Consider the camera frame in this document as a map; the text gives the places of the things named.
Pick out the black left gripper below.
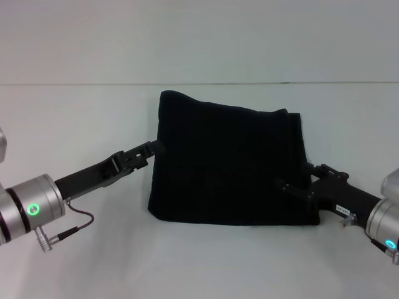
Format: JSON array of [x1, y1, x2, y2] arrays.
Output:
[[54, 139, 166, 201]]

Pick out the thin dark cable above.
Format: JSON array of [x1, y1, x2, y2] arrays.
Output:
[[58, 200, 95, 240], [369, 237, 395, 254]]

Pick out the black shirt with FREE print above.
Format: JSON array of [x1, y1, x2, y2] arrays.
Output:
[[146, 89, 322, 229]]

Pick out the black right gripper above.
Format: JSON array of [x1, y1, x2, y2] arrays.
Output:
[[274, 161, 387, 231]]

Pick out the clear plastic cable plug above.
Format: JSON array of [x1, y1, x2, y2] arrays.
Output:
[[340, 214, 358, 229]]

